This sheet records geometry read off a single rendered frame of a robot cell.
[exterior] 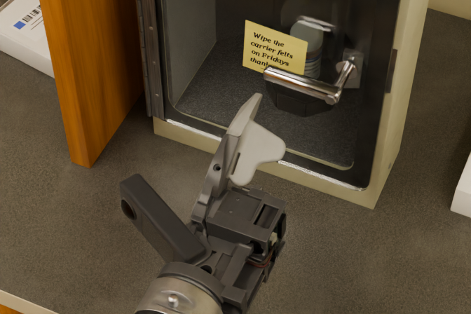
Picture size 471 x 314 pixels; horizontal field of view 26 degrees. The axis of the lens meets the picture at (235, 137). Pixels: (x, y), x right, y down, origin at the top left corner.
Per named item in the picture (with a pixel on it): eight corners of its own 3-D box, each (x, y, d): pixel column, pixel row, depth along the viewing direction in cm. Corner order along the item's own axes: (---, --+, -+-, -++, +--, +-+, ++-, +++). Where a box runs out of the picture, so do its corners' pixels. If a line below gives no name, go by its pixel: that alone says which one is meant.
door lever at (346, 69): (280, 54, 117) (280, 37, 115) (357, 80, 114) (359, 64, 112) (260, 85, 113) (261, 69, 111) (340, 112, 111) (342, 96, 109)
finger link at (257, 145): (304, 107, 100) (274, 197, 99) (248, 90, 101) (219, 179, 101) (298, 103, 97) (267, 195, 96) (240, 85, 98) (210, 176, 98)
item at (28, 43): (37, -3, 159) (33, -23, 156) (118, 37, 153) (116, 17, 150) (-16, 43, 153) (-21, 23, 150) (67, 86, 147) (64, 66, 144)
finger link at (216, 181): (249, 141, 101) (221, 225, 100) (233, 137, 101) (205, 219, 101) (237, 137, 96) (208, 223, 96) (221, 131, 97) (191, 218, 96)
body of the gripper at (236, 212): (288, 239, 103) (240, 336, 96) (211, 212, 105) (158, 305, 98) (289, 193, 97) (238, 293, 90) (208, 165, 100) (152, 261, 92)
